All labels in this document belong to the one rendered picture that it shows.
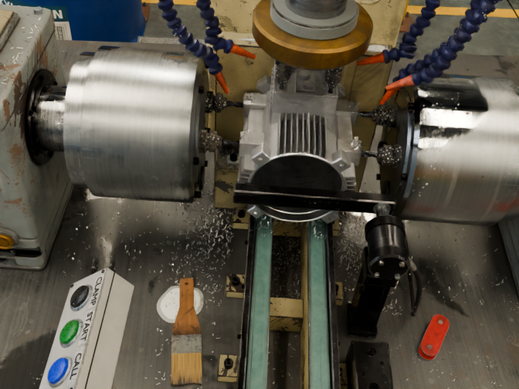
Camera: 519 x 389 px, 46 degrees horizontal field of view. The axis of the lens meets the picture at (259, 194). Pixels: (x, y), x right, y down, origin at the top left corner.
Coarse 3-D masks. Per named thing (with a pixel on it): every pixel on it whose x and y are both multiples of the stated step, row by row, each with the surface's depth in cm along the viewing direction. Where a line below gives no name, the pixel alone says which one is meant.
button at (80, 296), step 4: (80, 288) 77; (84, 288) 77; (88, 288) 77; (76, 292) 77; (80, 292) 76; (84, 292) 76; (88, 292) 76; (72, 296) 77; (76, 296) 76; (80, 296) 76; (84, 296) 76; (72, 300) 76; (76, 300) 76; (80, 300) 75; (84, 300) 76; (72, 304) 76; (76, 304) 76; (80, 304) 76
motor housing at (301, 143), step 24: (264, 120) 102; (288, 120) 99; (336, 120) 103; (288, 144) 95; (312, 144) 95; (336, 144) 99; (240, 168) 99; (264, 168) 109; (288, 168) 113; (312, 168) 112; (336, 168) 95; (288, 216) 105; (312, 216) 104
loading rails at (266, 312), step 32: (288, 224) 117; (320, 224) 107; (256, 256) 102; (320, 256) 102; (256, 288) 97; (320, 288) 98; (256, 320) 93; (288, 320) 103; (320, 320) 94; (256, 352) 90; (320, 352) 90; (256, 384) 86; (320, 384) 87
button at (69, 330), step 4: (72, 320) 74; (68, 324) 74; (72, 324) 73; (76, 324) 73; (64, 328) 74; (68, 328) 73; (72, 328) 73; (76, 328) 73; (60, 332) 74; (64, 332) 73; (68, 332) 73; (72, 332) 72; (76, 332) 72; (60, 336) 73; (64, 336) 73; (68, 336) 72; (72, 336) 72; (60, 340) 73; (64, 340) 72; (68, 340) 72
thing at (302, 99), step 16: (272, 80) 103; (288, 80) 102; (304, 80) 101; (320, 80) 103; (272, 96) 100; (288, 96) 96; (304, 96) 95; (320, 96) 95; (336, 96) 95; (272, 112) 98; (288, 112) 98; (304, 112) 98; (320, 112) 97; (336, 112) 98
